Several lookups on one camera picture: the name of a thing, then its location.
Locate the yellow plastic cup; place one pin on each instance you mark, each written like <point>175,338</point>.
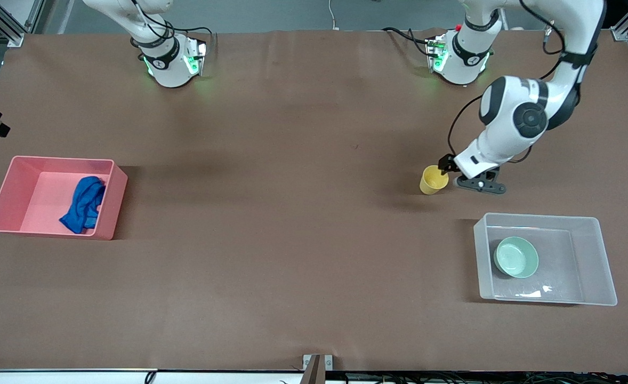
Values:
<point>431,184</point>

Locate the mint green bowl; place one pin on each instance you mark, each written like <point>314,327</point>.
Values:
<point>516,258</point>

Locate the blue cloth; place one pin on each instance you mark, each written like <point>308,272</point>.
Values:
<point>83,205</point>

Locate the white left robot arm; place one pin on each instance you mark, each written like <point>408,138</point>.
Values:
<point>500,106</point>

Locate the clear plastic storage box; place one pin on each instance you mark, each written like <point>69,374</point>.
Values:
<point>591,261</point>

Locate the pink plastic bin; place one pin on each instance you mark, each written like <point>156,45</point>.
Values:
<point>37,197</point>

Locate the brown table cover sheet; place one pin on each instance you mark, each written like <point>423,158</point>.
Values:
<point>314,240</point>

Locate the grey metal table bracket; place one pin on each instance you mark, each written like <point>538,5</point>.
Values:
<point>316,368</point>

